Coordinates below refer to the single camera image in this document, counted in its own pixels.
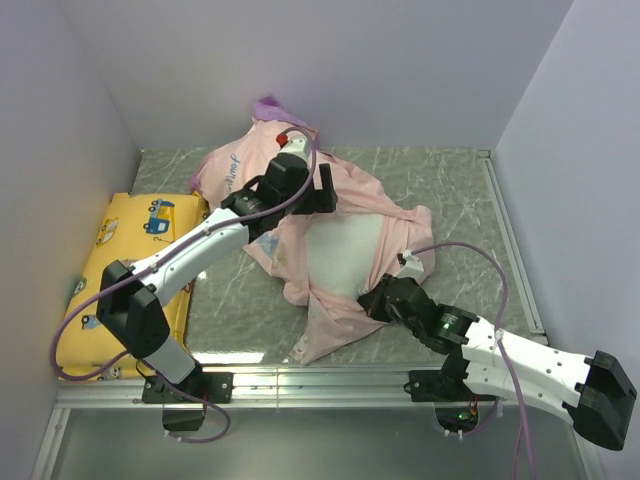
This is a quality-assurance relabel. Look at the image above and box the white pillow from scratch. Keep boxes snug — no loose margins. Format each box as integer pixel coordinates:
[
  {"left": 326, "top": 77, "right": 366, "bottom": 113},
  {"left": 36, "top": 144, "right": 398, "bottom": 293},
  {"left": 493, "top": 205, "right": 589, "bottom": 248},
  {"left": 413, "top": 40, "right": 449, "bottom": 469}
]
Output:
[{"left": 305, "top": 213, "right": 384, "bottom": 300}]

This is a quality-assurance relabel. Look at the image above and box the purple princess print pillowcase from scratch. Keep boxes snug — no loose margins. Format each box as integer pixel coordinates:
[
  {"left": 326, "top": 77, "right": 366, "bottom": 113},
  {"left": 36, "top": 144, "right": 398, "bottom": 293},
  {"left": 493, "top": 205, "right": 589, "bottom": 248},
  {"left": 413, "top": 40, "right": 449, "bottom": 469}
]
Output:
[{"left": 188, "top": 95, "right": 321, "bottom": 194}]

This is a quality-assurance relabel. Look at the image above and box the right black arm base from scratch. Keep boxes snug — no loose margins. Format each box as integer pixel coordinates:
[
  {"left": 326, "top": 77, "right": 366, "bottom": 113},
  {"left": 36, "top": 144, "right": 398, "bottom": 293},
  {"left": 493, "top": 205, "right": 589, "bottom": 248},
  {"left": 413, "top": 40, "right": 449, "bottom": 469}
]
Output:
[{"left": 403, "top": 369, "right": 500, "bottom": 439}]

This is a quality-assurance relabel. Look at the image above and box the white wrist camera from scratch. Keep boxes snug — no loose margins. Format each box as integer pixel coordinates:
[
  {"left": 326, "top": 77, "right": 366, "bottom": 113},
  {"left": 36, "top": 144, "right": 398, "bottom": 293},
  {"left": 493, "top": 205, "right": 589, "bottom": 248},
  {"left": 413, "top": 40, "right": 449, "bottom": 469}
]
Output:
[
  {"left": 395, "top": 250, "right": 424, "bottom": 282},
  {"left": 276, "top": 131, "right": 312, "bottom": 162}
]

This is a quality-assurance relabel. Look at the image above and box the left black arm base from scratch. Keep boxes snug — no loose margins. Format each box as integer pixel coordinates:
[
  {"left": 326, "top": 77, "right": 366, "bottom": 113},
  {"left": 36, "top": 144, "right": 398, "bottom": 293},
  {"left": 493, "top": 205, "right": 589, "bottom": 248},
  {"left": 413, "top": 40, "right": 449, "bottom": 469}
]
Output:
[{"left": 141, "top": 371, "right": 234, "bottom": 443}]

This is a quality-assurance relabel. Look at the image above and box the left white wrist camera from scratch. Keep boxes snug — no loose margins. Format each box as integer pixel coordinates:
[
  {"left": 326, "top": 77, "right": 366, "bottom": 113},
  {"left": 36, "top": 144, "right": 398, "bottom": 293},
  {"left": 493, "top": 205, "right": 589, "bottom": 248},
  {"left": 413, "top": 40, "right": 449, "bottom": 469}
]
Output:
[{"left": 276, "top": 131, "right": 312, "bottom": 162}]

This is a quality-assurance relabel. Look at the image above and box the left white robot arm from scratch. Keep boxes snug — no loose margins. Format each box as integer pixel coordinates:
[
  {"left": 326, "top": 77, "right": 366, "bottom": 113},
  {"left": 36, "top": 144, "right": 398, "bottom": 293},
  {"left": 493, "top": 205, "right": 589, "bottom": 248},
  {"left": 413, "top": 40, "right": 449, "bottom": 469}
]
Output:
[{"left": 96, "top": 153, "right": 337, "bottom": 402}]

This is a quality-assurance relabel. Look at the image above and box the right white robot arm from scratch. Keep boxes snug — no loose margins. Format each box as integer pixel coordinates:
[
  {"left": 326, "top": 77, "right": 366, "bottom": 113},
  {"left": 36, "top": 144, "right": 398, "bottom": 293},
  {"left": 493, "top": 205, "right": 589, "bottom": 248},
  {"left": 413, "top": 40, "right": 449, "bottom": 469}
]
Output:
[{"left": 358, "top": 275, "right": 637, "bottom": 451}]

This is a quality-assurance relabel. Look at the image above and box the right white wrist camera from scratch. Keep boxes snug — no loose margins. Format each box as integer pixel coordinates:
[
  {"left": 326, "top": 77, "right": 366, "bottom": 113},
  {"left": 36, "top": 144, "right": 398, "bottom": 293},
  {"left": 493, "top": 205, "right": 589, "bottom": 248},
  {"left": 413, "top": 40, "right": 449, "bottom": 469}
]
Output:
[{"left": 395, "top": 250, "right": 424, "bottom": 282}]

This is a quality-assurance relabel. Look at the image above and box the pink pillowcase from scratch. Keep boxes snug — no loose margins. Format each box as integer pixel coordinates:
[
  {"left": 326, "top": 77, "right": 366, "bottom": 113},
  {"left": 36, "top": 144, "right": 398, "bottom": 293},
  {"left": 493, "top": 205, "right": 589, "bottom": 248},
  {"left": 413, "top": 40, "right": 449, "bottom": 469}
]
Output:
[{"left": 192, "top": 119, "right": 436, "bottom": 365}]

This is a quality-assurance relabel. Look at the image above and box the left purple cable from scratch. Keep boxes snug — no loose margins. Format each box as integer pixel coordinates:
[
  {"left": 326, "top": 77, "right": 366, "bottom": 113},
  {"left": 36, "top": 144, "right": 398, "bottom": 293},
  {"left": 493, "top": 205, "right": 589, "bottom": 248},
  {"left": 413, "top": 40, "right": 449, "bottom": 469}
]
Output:
[{"left": 49, "top": 127, "right": 321, "bottom": 444}]

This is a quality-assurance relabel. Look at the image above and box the aluminium rail frame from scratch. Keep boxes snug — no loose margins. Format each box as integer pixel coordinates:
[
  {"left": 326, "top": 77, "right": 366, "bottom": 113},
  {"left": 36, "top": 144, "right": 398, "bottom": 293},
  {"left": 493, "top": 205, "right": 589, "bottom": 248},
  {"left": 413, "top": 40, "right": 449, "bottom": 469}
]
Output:
[{"left": 29, "top": 148, "right": 606, "bottom": 480}]

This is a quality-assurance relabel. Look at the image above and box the yellow car print pillow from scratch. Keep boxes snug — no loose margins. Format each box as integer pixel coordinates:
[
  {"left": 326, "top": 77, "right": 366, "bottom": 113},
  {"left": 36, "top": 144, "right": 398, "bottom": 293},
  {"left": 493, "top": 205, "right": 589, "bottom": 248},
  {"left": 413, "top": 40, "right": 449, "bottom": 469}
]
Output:
[{"left": 53, "top": 189, "right": 211, "bottom": 382}]

